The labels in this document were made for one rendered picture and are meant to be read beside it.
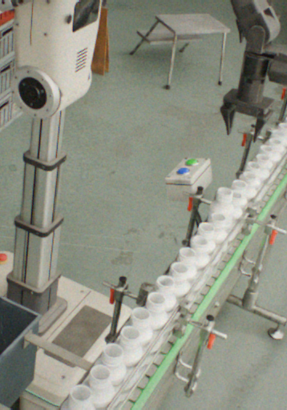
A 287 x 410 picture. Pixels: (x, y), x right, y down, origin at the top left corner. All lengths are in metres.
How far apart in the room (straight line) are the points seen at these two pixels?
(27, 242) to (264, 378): 1.17
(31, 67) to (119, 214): 1.74
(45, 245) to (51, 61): 0.68
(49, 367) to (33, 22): 1.16
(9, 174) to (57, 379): 1.67
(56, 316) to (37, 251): 0.33
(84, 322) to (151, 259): 0.84
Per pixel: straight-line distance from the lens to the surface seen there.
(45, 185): 2.25
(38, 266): 2.43
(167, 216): 3.70
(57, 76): 2.01
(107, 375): 1.29
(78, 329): 2.62
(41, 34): 1.96
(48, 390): 2.45
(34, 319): 1.66
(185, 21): 5.13
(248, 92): 1.57
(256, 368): 3.02
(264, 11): 1.57
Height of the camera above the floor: 2.11
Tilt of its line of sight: 34 degrees down
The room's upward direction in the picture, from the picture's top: 11 degrees clockwise
